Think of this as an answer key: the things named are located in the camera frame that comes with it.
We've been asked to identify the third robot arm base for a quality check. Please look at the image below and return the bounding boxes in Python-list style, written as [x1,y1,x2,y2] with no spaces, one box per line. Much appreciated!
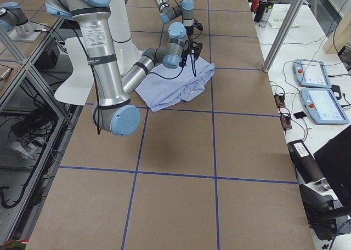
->
[1,2,41,42]

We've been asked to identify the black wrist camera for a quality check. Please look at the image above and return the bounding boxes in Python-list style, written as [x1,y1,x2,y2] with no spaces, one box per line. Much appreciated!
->
[189,40,203,60]
[193,22,203,32]

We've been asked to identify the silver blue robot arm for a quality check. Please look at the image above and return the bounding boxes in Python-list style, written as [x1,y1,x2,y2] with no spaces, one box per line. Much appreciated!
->
[154,0,195,37]
[46,0,194,137]

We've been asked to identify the light blue striped shirt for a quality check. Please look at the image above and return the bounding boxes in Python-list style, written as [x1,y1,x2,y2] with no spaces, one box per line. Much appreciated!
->
[135,58,215,112]

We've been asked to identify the aluminium frame post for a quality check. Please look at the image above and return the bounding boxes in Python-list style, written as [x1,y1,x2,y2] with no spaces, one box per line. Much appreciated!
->
[263,0,304,73]

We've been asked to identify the blue teach pendant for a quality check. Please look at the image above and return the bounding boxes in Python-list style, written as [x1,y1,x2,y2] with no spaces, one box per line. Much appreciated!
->
[293,59,331,88]
[301,88,349,125]

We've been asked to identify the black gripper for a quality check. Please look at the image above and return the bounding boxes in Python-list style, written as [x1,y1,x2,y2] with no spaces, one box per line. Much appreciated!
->
[185,25,194,38]
[179,48,191,67]

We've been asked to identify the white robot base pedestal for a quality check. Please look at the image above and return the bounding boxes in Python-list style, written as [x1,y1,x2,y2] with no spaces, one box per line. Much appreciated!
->
[108,0,141,76]

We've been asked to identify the white plastic chair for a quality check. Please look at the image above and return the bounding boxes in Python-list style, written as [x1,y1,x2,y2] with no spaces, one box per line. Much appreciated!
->
[54,38,94,105]

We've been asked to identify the upper blue teach pendant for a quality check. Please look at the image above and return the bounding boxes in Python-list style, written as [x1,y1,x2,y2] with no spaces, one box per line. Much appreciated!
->
[293,59,331,88]

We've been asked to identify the clear bottle black lid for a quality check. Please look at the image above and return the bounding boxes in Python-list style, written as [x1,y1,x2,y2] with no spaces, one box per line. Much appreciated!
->
[258,2,274,28]

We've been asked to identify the black computer monitor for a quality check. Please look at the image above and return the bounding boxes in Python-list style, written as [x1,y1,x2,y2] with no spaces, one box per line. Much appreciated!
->
[314,127,351,206]

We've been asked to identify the lower blue teach pendant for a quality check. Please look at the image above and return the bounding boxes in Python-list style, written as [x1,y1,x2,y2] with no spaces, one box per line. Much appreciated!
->
[301,88,349,125]

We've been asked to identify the black water bottle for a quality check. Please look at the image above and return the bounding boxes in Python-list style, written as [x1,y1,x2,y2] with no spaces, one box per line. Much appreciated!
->
[254,0,268,22]

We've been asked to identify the orange black circuit board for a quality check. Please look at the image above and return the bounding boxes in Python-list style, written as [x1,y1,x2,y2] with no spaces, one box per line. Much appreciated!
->
[274,94,286,108]

